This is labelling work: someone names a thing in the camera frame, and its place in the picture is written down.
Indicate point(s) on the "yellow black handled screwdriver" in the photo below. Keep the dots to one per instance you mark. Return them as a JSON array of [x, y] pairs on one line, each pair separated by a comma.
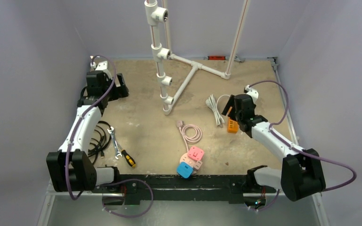
[[130, 161]]

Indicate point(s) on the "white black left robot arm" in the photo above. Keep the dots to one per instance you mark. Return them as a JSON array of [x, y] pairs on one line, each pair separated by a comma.
[[70, 165]]

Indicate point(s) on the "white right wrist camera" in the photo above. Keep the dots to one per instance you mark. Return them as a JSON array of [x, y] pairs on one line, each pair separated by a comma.
[[253, 93]]

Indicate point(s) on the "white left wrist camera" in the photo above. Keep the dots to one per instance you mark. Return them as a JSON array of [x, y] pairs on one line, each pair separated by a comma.
[[102, 66]]

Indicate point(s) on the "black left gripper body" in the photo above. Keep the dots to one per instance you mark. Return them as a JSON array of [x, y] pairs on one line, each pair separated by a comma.
[[116, 92]]

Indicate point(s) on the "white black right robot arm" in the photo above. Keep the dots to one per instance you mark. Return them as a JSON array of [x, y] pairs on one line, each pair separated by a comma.
[[301, 172]]

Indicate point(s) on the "blue plug adapter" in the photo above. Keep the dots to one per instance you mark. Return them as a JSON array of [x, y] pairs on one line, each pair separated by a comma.
[[184, 170]]

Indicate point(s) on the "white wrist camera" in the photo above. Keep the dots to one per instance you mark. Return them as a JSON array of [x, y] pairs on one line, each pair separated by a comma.
[[102, 66], [253, 93]]

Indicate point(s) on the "pink plug adapter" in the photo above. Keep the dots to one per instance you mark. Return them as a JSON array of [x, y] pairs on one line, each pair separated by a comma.
[[195, 153]]

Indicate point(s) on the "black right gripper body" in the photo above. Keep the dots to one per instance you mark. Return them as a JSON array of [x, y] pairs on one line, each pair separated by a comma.
[[228, 108]]

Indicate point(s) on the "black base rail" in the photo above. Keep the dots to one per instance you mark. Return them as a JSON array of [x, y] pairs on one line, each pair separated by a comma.
[[233, 189]]

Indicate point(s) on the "silver open-end wrench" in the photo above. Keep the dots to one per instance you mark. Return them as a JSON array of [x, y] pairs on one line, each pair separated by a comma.
[[111, 132]]

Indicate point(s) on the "pink round socket base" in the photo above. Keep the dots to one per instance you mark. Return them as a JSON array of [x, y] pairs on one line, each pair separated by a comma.
[[195, 165]]

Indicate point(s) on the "white PVC pipe frame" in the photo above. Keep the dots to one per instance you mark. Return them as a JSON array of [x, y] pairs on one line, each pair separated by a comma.
[[159, 15]]

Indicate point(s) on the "orange power strip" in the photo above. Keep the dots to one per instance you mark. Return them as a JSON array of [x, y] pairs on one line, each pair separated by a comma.
[[232, 125]]

